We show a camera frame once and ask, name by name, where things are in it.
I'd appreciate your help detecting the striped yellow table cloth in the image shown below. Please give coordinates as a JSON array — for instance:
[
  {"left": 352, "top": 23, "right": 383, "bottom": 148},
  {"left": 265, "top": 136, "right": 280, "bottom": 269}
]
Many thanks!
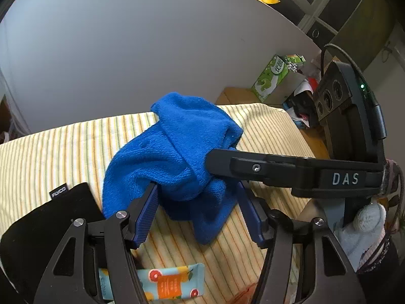
[{"left": 1, "top": 103, "right": 312, "bottom": 303}]

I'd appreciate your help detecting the green white carton box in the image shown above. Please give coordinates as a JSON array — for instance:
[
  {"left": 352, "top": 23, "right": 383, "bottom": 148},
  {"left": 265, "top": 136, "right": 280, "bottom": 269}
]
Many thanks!
[{"left": 251, "top": 54, "right": 306, "bottom": 105}]

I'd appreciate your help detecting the pink plastic bag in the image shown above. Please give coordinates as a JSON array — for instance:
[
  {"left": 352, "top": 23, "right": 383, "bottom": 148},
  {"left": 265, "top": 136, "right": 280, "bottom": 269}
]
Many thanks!
[{"left": 227, "top": 283, "right": 257, "bottom": 304}]

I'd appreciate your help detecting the black camera cable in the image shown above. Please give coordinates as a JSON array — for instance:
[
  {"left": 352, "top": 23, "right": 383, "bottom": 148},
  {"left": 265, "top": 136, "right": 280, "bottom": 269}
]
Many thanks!
[{"left": 320, "top": 43, "right": 373, "bottom": 102}]

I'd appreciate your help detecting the fruit pattern cream tube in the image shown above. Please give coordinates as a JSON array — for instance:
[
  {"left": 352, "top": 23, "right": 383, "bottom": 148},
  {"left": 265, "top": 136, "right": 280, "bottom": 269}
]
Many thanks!
[{"left": 98, "top": 262, "right": 206, "bottom": 302}]

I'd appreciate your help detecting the blue towel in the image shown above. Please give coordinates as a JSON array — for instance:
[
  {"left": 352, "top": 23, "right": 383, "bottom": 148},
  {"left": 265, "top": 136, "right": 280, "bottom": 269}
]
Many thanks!
[{"left": 102, "top": 93, "right": 243, "bottom": 245}]

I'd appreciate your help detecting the white gloved right hand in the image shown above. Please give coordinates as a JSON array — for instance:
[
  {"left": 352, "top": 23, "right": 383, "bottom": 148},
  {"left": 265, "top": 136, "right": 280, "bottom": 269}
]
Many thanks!
[{"left": 334, "top": 202, "right": 387, "bottom": 271}]

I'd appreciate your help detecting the black fabric pouch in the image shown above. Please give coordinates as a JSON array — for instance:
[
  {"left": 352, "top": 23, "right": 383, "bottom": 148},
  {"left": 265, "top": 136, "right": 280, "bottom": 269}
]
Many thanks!
[{"left": 1, "top": 183, "right": 104, "bottom": 303}]

